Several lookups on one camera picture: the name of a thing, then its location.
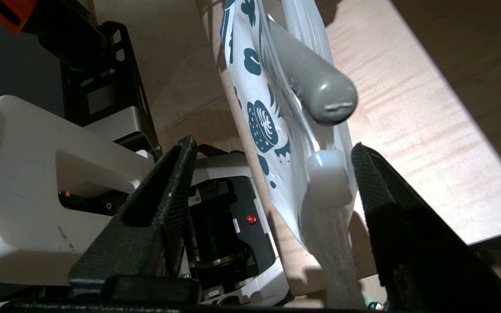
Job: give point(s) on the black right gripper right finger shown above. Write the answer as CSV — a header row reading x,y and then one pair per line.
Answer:
x,y
415,261

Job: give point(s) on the black perforated metal frame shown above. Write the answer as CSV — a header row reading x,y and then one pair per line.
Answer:
x,y
124,87

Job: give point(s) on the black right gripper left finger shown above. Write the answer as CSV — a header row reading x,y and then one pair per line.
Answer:
x,y
146,243

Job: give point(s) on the pale grey toothbrush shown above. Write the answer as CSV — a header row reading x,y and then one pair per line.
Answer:
x,y
320,87

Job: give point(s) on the white blue horse pouch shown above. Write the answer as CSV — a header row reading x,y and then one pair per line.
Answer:
x,y
242,87

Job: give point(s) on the orange block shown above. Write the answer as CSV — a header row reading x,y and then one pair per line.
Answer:
x,y
11,13

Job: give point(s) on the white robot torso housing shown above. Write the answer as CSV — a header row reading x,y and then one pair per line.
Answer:
x,y
24,217

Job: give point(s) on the black round tube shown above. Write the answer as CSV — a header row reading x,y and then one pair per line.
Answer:
x,y
72,34

